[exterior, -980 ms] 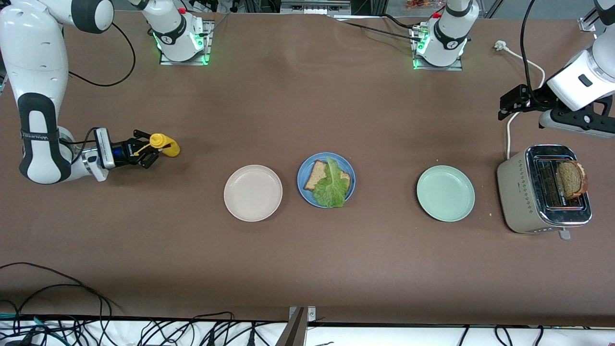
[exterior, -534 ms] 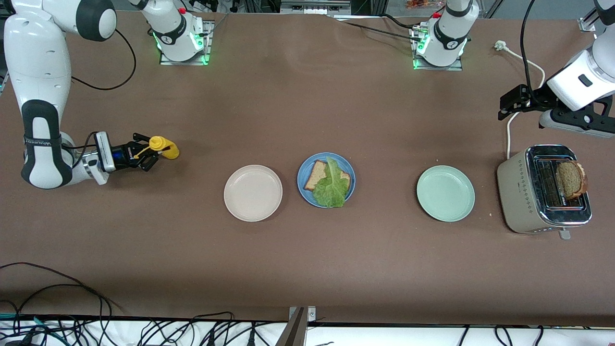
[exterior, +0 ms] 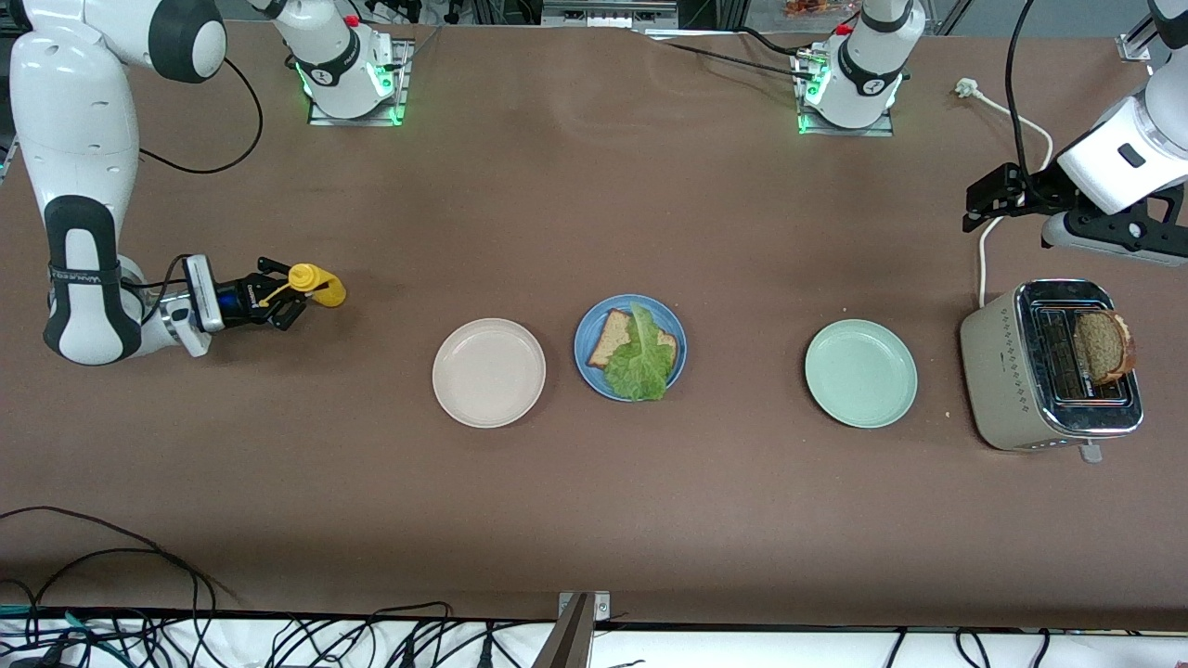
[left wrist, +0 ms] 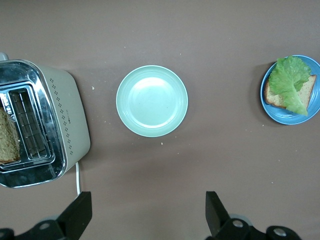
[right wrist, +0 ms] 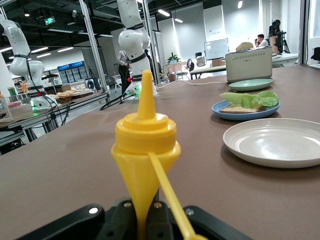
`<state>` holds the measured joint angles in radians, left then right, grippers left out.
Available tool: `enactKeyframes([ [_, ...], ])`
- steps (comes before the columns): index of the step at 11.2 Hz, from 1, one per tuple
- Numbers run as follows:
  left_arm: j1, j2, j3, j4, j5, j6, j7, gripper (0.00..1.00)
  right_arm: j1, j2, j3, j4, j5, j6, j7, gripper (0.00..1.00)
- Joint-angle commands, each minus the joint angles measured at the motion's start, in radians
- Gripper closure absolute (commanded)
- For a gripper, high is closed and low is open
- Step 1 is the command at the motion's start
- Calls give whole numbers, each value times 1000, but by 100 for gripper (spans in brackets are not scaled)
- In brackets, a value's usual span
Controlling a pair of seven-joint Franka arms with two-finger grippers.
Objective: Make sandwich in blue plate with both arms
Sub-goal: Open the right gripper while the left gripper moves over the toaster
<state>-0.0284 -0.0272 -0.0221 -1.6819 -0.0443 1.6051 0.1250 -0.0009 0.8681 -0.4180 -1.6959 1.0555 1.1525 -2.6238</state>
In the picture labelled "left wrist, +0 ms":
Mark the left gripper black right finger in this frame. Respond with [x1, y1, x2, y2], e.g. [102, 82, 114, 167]
[204, 191, 302, 240]

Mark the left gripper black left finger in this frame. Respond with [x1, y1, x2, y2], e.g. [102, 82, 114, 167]
[0, 191, 93, 240]

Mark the brown bread slice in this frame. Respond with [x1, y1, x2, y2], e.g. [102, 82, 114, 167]
[0, 107, 21, 165]
[264, 74, 318, 109]

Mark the green lettuce leaf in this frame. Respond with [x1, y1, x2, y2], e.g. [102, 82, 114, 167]
[268, 55, 312, 117]

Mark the blue round plate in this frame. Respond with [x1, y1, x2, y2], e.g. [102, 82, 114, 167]
[260, 54, 320, 125]

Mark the green round plate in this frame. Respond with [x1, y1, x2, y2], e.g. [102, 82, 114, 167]
[115, 65, 189, 138]

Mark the beige chrome toaster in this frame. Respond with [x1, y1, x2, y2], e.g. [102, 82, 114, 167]
[0, 52, 92, 189]

